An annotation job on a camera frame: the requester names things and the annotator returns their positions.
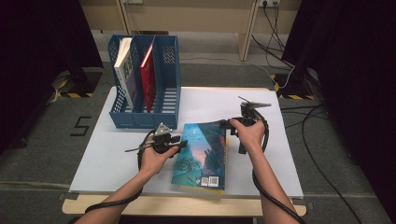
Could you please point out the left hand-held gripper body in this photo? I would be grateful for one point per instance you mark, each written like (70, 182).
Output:
(162, 130)

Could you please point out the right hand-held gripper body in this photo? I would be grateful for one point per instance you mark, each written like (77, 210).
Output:
(247, 113)

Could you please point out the blue plastic file rack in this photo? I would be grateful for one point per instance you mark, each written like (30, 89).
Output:
(146, 119)

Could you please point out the teal illustrated book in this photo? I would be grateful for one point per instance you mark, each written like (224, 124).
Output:
(199, 155)

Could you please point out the red book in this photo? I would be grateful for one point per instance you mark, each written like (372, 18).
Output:
(148, 81)

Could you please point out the white book with picture grid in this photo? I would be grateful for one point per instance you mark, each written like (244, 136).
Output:
(124, 53)

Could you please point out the person's right hand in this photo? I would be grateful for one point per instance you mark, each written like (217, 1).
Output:
(250, 137)

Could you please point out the person's left hand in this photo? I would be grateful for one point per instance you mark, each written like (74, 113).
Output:
(152, 163)

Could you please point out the black stand base hazard tape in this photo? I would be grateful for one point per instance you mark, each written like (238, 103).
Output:
(82, 82)
(295, 85)

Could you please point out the black curtain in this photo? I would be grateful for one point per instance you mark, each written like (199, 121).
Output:
(37, 62)
(358, 77)

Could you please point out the light wooden desk frame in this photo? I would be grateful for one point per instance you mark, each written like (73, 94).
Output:
(246, 37)

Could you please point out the white wall socket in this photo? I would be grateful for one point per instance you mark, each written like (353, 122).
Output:
(270, 2)

